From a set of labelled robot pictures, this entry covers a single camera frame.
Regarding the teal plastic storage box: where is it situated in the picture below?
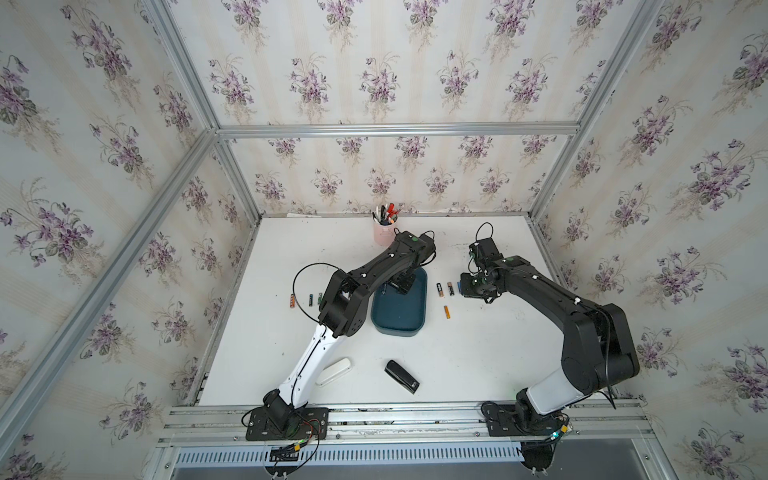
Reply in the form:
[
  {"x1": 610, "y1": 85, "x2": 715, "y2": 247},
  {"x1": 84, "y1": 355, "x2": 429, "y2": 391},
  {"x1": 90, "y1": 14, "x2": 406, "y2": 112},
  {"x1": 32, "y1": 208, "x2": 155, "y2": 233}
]
[{"x1": 370, "y1": 268, "x2": 428, "y2": 337}]

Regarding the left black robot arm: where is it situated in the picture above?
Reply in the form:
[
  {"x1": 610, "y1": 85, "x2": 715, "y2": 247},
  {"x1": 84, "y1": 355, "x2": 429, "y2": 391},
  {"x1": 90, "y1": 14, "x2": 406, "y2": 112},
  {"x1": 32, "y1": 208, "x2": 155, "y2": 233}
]
[{"x1": 263, "y1": 231, "x2": 436, "y2": 429}]

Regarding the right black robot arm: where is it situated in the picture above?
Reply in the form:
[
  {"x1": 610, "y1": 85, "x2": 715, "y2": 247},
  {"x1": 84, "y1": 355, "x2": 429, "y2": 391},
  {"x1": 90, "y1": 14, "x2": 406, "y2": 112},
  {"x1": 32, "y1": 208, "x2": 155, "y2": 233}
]
[{"x1": 459, "y1": 256, "x2": 640, "y2": 422}]

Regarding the pink pen holder cup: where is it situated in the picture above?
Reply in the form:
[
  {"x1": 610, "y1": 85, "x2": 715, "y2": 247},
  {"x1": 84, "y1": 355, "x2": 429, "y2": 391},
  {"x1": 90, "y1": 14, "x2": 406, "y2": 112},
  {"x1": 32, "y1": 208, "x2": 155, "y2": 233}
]
[{"x1": 373, "y1": 220, "x2": 396, "y2": 247}]

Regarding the black stapler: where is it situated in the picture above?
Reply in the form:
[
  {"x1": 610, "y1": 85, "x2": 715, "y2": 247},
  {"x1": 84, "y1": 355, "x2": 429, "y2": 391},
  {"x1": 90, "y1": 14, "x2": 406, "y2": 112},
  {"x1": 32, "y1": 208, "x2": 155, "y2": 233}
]
[{"x1": 385, "y1": 360, "x2": 420, "y2": 394}]

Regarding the white oblong case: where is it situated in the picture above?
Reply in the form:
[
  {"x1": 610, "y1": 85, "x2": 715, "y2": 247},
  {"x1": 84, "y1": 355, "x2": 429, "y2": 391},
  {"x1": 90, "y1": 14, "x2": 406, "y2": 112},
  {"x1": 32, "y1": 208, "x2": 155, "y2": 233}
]
[{"x1": 315, "y1": 358, "x2": 353, "y2": 387}]

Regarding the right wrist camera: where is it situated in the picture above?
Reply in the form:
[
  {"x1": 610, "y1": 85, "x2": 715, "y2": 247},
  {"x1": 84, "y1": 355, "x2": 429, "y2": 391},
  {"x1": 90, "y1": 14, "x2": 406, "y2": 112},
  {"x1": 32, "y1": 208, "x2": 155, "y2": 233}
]
[{"x1": 469, "y1": 237, "x2": 504, "y2": 270}]

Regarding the black loop cable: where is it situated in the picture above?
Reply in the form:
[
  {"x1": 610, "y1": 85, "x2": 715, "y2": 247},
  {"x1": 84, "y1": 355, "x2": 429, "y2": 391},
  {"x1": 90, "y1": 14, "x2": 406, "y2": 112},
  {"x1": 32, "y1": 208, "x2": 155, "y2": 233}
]
[{"x1": 291, "y1": 262, "x2": 343, "y2": 328}]

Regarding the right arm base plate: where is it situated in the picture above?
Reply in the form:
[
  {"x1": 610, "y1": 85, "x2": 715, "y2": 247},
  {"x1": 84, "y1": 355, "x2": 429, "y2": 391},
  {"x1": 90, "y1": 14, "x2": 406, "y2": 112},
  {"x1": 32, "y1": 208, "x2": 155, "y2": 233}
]
[{"x1": 480, "y1": 401, "x2": 569, "y2": 439}]

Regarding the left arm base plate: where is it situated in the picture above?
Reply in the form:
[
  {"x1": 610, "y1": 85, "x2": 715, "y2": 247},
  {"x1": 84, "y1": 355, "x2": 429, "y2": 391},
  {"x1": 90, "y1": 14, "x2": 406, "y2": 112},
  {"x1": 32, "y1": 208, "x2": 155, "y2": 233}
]
[{"x1": 241, "y1": 407, "x2": 330, "y2": 441}]

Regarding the aluminium front rail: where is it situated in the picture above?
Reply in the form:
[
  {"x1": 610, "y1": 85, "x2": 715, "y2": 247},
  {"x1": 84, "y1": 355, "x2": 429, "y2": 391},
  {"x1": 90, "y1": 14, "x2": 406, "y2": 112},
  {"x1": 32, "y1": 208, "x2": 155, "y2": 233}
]
[{"x1": 157, "y1": 400, "x2": 656, "y2": 447}]

